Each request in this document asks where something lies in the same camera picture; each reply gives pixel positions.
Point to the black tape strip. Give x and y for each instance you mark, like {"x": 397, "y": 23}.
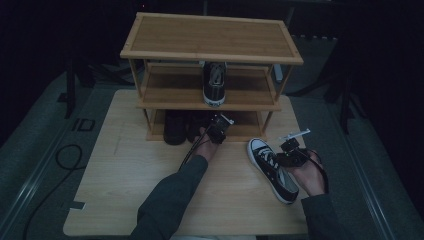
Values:
{"x": 77, "y": 205}

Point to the black shoe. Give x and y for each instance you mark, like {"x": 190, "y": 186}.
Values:
{"x": 196, "y": 125}
{"x": 175, "y": 130}

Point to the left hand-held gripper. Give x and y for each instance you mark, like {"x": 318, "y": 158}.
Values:
{"x": 217, "y": 130}

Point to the black metal stand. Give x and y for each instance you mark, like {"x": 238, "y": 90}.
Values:
{"x": 70, "y": 93}
{"x": 345, "y": 106}

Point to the white post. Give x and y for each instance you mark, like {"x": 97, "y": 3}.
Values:
{"x": 278, "y": 74}

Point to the person's right hand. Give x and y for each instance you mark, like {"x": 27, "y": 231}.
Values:
{"x": 308, "y": 178}

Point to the wooden shoe rack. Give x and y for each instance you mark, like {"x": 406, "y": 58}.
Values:
{"x": 210, "y": 36}

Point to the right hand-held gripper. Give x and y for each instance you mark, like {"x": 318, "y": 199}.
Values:
{"x": 293, "y": 155}

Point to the black white canvas sneaker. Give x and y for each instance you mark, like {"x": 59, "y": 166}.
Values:
{"x": 266, "y": 160}
{"x": 214, "y": 90}

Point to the person's left hand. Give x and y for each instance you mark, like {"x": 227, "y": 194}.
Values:
{"x": 206, "y": 148}

